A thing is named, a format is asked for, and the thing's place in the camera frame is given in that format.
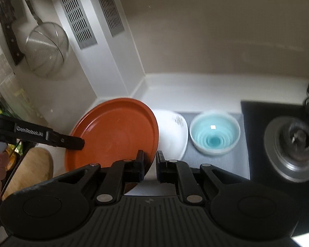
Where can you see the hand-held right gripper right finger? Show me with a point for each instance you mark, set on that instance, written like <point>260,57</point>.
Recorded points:
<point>161,165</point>

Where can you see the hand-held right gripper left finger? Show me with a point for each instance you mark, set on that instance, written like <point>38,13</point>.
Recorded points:
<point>139,165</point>

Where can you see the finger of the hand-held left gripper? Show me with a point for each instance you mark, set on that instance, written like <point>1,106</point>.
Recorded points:
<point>67,141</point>

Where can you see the orange plate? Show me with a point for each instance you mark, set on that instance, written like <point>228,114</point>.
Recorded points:
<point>113,133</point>

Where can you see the white patterned plate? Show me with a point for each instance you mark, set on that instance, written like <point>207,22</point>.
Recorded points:
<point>173,133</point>

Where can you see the wooden cutting board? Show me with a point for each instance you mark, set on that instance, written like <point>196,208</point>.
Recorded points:
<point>28,169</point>

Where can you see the grey mat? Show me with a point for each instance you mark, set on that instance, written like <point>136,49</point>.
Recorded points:
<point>216,157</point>

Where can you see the light blue bowl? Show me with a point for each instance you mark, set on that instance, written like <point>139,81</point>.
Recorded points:
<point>214,132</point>

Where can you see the metal mesh strainer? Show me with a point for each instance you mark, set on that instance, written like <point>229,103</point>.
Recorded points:
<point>45,47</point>

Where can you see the black gas stove top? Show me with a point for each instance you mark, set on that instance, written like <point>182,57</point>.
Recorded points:
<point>257,139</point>

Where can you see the kitchen knife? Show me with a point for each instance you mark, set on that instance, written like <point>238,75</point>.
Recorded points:
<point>9,28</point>

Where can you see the metal vent grille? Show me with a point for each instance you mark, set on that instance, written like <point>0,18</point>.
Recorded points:
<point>108,6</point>
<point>74,12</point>

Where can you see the silver gas burner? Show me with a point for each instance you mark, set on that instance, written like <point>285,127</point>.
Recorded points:
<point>291,149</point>

